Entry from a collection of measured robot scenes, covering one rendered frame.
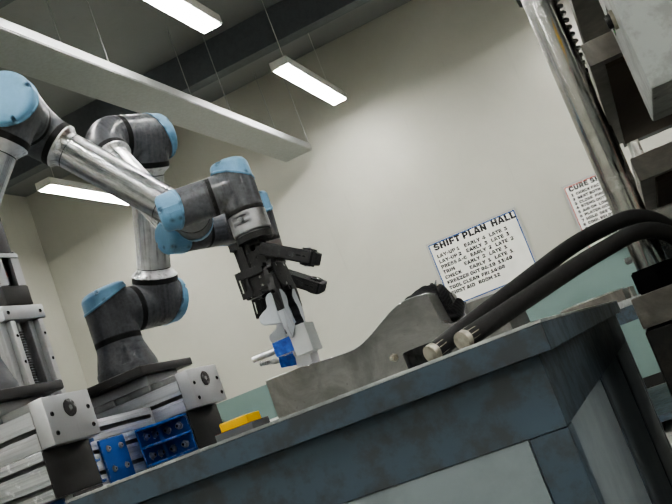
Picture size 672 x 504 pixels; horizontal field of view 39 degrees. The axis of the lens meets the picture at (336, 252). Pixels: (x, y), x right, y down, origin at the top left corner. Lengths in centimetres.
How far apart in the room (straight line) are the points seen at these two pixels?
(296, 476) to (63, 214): 990
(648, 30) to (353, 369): 82
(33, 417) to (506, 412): 96
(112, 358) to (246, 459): 111
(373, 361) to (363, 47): 803
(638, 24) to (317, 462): 83
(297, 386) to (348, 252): 762
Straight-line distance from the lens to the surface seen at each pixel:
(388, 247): 936
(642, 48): 156
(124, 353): 232
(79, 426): 186
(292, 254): 174
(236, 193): 179
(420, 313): 180
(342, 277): 950
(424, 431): 119
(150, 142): 235
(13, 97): 187
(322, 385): 187
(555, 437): 116
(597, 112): 190
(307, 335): 174
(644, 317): 182
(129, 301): 236
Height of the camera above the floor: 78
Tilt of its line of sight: 9 degrees up
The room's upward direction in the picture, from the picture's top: 21 degrees counter-clockwise
